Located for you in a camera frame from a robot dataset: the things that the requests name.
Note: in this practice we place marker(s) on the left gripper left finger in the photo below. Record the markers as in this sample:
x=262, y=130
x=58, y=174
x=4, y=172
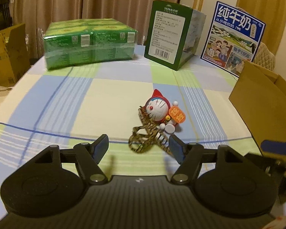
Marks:
x=88, y=156

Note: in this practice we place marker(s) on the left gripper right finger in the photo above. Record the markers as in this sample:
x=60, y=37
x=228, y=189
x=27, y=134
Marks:
x=189, y=157

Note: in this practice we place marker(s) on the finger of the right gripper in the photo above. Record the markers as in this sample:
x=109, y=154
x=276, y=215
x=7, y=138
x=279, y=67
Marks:
x=274, y=147

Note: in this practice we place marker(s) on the red Doraemon figurine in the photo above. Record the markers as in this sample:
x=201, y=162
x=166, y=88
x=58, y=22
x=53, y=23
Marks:
x=166, y=115

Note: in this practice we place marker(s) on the open cardboard box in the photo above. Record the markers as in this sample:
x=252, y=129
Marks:
x=259, y=96

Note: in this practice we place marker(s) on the beige quilted cushion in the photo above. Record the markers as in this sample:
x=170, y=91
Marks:
x=264, y=57

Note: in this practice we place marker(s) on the green shrink-wrapped carton pack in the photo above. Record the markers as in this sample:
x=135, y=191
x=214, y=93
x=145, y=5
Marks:
x=85, y=41

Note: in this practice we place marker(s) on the blue milk carton box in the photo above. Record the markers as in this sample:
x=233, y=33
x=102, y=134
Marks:
x=233, y=38

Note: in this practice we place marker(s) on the flattened cardboard boxes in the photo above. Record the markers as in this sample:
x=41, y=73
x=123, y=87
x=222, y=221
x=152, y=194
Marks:
x=14, y=58

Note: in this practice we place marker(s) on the green white milk box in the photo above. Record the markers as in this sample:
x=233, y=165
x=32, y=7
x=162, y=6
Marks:
x=174, y=33

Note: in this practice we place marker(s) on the wooden door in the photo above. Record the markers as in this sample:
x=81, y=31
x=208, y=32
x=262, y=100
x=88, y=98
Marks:
x=273, y=14

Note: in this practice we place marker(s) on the brown curtain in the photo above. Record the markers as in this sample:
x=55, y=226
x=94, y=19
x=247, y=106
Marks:
x=37, y=15

